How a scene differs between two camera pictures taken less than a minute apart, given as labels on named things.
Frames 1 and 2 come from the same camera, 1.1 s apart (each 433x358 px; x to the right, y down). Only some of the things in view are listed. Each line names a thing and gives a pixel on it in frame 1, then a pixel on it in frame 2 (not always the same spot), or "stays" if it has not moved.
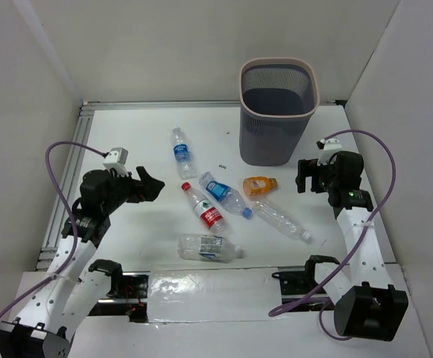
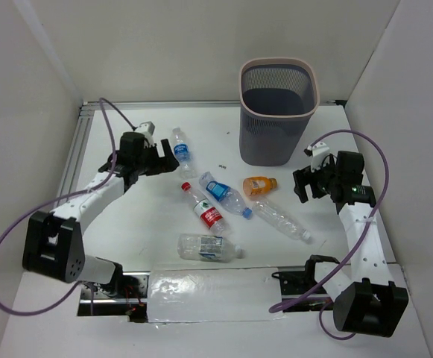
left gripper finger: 144,177 -> 167,148
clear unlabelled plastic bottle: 281,221 stays
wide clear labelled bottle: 209,247 stays
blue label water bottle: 185,167 stays
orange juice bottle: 258,185 stays
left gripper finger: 149,189 -> 167,164
